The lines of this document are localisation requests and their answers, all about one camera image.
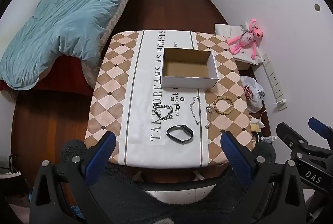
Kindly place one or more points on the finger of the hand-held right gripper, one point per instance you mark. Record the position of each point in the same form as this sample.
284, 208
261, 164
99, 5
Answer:
291, 138
318, 125

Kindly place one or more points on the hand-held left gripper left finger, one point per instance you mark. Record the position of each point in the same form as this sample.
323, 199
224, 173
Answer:
102, 155

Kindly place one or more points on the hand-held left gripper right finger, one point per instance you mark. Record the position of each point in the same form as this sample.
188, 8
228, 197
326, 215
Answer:
234, 155

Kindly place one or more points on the black smart watch band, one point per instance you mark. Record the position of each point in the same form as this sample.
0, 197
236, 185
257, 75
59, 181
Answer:
187, 139

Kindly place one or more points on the cardboard box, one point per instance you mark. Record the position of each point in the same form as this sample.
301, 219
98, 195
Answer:
186, 69

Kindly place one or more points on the small white bottle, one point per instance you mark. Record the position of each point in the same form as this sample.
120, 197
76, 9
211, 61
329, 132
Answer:
269, 138

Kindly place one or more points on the white charger plug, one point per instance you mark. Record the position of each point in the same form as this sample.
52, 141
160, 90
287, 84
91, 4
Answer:
281, 102

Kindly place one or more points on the white plastic bag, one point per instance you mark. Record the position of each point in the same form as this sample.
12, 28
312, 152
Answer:
251, 94

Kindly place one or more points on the white power strip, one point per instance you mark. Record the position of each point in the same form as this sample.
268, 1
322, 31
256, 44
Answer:
273, 79

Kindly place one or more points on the checkered printed tablecloth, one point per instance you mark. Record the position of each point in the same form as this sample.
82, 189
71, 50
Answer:
145, 109

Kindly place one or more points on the dark fuzzy trousers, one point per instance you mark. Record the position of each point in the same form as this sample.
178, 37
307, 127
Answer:
156, 205

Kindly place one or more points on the pink plush toy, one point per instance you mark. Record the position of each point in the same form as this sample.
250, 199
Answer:
245, 40

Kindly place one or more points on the light blue duvet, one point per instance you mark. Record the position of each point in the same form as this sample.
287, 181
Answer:
65, 26

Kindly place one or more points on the round wall cap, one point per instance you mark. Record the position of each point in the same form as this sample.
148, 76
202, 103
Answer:
316, 7

